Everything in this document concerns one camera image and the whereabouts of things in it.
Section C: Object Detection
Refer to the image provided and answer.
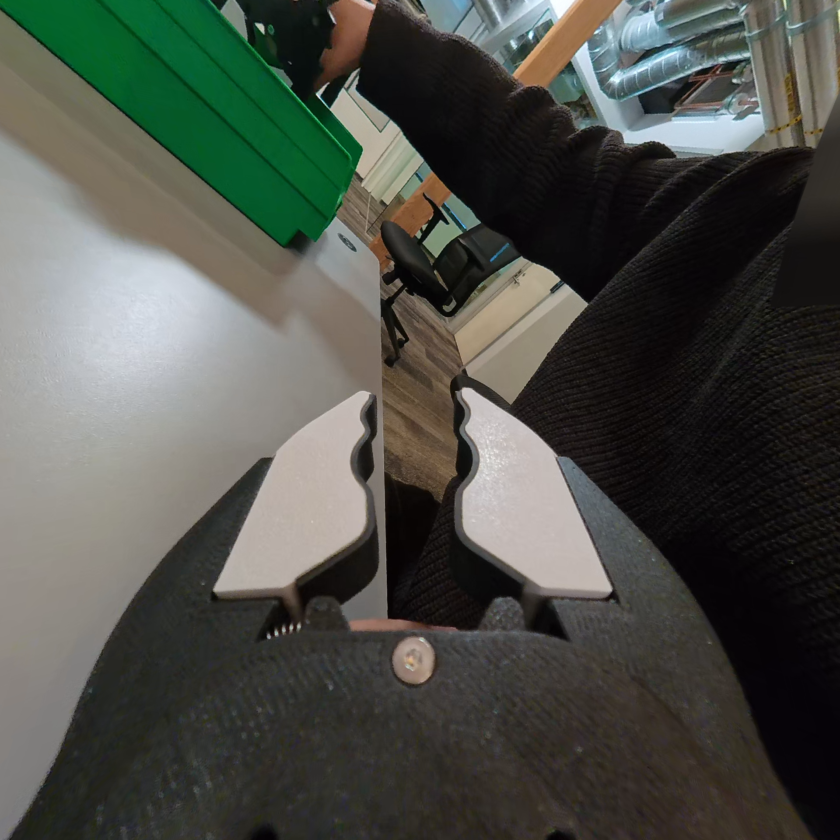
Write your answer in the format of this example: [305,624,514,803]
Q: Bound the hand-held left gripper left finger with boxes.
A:
[212,390,382,623]

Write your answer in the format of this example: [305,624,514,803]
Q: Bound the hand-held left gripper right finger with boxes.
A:
[451,375,616,630]

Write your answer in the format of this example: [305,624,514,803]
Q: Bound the green plastic bin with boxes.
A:
[3,0,364,249]

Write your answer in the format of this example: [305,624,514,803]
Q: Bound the person's right forearm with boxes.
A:
[356,0,680,301]

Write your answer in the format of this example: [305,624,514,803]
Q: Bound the person's right hand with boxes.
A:
[314,0,376,93]

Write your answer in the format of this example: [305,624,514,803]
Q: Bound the person's black sweater torso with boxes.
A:
[387,146,840,840]

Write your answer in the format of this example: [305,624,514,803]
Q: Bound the black office stool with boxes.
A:
[379,193,460,368]

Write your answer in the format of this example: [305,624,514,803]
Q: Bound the silver ventilation ducts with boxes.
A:
[586,0,840,139]

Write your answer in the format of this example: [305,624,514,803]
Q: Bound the wooden post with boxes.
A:
[369,0,623,256]

